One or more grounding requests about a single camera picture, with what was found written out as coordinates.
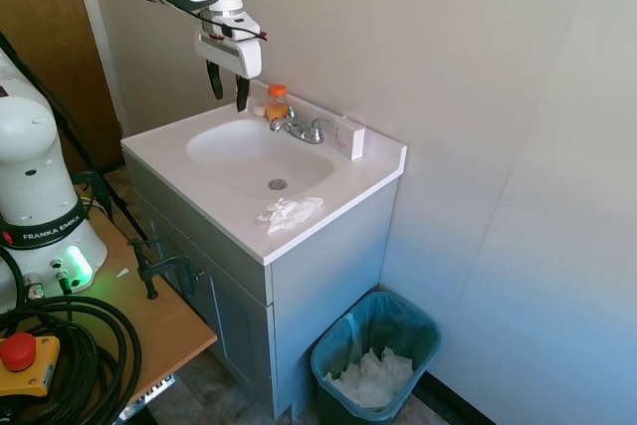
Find white rectangular box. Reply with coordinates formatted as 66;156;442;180
334;115;368;162

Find black metal clamp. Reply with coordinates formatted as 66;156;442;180
127;237;206;303

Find orange capped bottle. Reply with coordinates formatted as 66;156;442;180
265;84;291;123

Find white door frame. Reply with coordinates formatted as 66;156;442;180
69;0;131;138

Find white sink countertop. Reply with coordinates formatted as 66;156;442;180
120;81;408;266

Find chrome sink faucet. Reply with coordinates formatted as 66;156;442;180
269;106;337;145

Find black baseboard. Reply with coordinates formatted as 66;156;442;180
411;372;501;425

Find brown wooden door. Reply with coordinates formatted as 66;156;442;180
0;0;123;173

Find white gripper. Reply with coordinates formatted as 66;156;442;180
193;10;264;113

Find black hanging cables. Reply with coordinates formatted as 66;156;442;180
0;30;148;242

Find dark trash bin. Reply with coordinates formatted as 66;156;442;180
312;305;441;422

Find grey vanity cabinet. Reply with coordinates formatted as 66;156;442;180
122;150;400;420

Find blue trash bin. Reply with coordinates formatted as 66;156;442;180
310;291;442;399

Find yellow emergency stop button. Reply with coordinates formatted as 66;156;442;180
0;334;62;399

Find black coiled cable bundle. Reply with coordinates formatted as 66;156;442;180
0;245;144;425

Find white tissue pile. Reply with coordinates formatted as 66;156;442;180
324;347;416;409

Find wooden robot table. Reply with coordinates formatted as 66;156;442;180
0;198;219;425

